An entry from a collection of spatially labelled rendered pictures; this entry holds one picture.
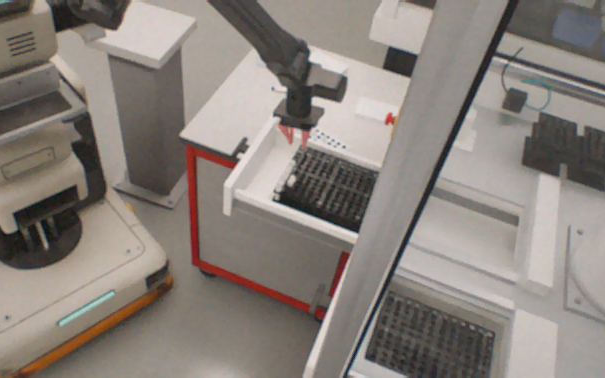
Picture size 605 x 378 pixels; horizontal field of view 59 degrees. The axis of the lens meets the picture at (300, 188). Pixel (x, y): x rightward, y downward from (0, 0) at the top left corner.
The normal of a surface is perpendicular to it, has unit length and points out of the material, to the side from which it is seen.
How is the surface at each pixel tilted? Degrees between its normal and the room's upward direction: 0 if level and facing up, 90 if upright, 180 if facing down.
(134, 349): 0
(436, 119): 90
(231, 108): 0
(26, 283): 0
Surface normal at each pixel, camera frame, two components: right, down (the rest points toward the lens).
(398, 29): -0.36, 0.66
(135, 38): 0.12, -0.66
